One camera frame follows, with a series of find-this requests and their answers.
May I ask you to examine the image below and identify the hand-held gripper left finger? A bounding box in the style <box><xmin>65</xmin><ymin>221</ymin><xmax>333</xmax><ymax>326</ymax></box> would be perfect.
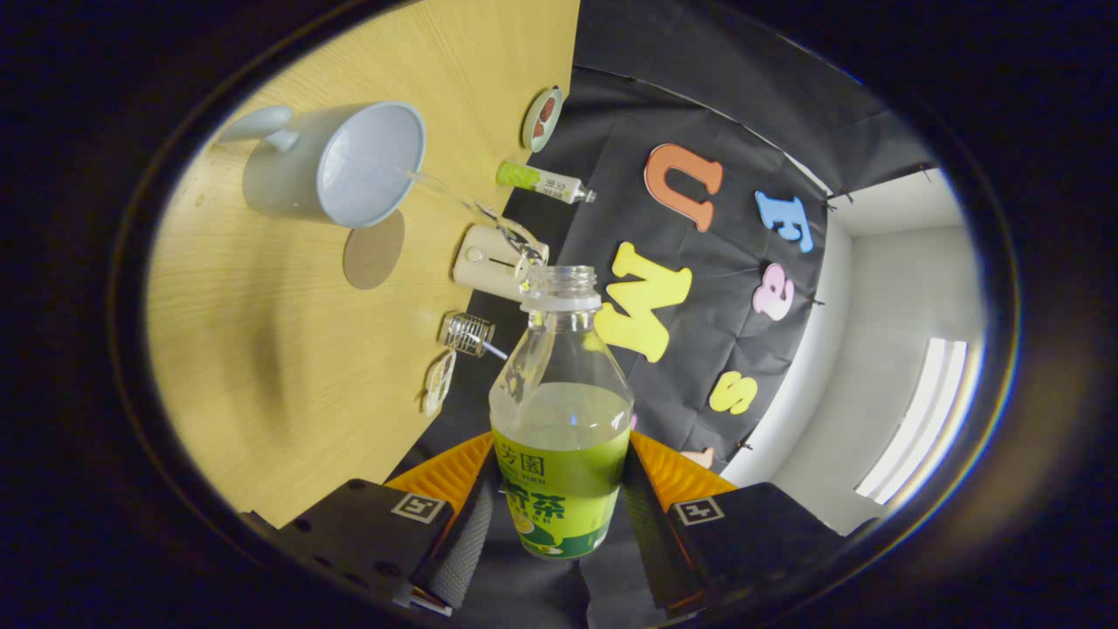
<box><xmin>240</xmin><ymin>432</ymin><xmax>507</xmax><ymax>617</ymax></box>

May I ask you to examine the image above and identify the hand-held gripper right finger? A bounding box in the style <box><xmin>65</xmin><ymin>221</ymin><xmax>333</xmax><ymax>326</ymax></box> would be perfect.
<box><xmin>620</xmin><ymin>430</ymin><xmax>879</xmax><ymax>617</ymax></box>

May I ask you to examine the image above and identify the green label juice bottle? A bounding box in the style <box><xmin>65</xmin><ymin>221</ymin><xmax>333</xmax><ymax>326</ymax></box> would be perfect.
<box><xmin>487</xmin><ymin>265</ymin><xmax>634</xmax><ymax>560</ymax></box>

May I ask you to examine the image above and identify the round brown coaster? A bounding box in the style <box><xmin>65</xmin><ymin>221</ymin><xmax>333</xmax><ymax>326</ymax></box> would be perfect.
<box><xmin>342</xmin><ymin>208</ymin><xmax>406</xmax><ymax>291</ymax></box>

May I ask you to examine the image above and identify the clear juice stream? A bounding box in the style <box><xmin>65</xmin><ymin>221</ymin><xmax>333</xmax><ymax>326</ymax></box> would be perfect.
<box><xmin>406</xmin><ymin>169</ymin><xmax>547</xmax><ymax>265</ymax></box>

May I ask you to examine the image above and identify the light blue cup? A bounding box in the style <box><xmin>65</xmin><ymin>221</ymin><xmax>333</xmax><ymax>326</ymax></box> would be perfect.
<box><xmin>216</xmin><ymin>100</ymin><xmax>427</xmax><ymax>230</ymax></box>

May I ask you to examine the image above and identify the small white green bottle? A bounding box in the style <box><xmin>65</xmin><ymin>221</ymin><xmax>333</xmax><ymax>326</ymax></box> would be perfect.
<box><xmin>495</xmin><ymin>159</ymin><xmax>597</xmax><ymax>205</ymax></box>

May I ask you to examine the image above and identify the white divided tray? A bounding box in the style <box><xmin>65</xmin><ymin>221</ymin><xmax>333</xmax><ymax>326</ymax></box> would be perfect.
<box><xmin>423</xmin><ymin>349</ymin><xmax>457</xmax><ymax>418</ymax></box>

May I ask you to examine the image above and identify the metal mesh holder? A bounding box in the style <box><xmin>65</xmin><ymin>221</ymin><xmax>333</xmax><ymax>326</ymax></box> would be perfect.
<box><xmin>439</xmin><ymin>313</ymin><xmax>496</xmax><ymax>358</ymax></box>

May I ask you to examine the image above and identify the wooden table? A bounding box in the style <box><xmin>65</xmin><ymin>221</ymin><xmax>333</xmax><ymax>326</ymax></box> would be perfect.
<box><xmin>144</xmin><ymin>0</ymin><xmax>582</xmax><ymax>529</ymax></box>

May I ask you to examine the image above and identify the white toaster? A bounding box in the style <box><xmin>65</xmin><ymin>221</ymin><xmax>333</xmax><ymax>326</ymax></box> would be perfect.
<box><xmin>452</xmin><ymin>224</ymin><xmax>551</xmax><ymax>302</ymax></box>

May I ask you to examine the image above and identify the ceiling light panel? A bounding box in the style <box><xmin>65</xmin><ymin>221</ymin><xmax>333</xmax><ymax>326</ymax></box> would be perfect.
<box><xmin>854</xmin><ymin>338</ymin><xmax>983</xmax><ymax>508</ymax></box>

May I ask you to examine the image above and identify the pale green plate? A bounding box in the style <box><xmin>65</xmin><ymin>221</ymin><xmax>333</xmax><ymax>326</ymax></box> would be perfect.
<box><xmin>521</xmin><ymin>86</ymin><xmax>564</xmax><ymax>154</ymax></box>

